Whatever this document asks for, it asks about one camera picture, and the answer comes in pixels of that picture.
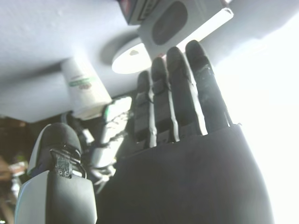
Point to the white box with dark oval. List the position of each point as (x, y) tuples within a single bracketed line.
[(198, 18)]

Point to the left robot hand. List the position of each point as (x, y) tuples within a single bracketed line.
[(187, 182)]

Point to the white paper cup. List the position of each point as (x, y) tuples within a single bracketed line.
[(84, 93)]

